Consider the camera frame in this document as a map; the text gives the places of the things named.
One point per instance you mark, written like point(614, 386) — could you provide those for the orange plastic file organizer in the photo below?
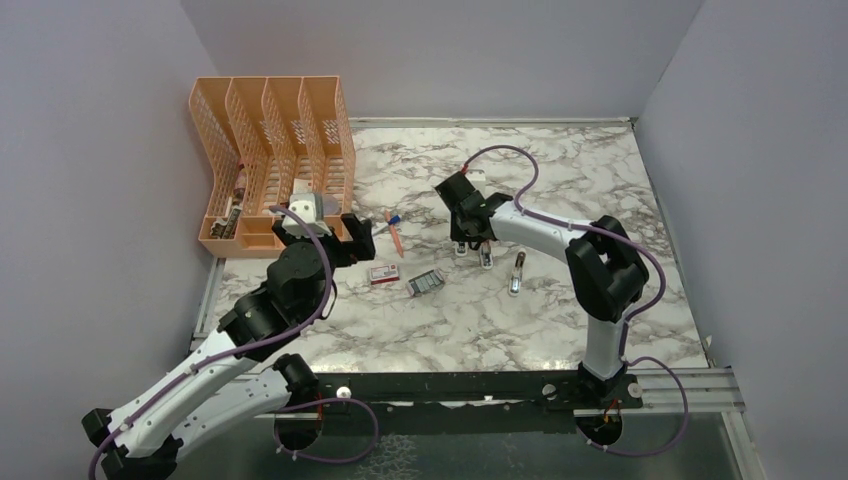
point(259, 134)

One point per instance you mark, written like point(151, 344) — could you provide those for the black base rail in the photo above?
point(356, 404)

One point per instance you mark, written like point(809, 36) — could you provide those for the small white stapler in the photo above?
point(515, 281)

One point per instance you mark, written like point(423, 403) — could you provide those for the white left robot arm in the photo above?
point(239, 371)

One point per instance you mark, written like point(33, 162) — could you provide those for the grey staple tray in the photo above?
point(425, 283)

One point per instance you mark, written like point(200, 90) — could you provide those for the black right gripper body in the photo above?
point(458, 233)

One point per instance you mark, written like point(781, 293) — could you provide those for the red staple box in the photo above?
point(383, 274)

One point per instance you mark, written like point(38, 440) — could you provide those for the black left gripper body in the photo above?
point(341, 254)

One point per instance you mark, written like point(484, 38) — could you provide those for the clear tape roll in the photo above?
point(330, 205)

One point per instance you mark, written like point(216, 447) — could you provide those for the white card in organizer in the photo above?
point(302, 190)

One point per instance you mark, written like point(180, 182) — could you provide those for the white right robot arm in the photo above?
point(607, 273)

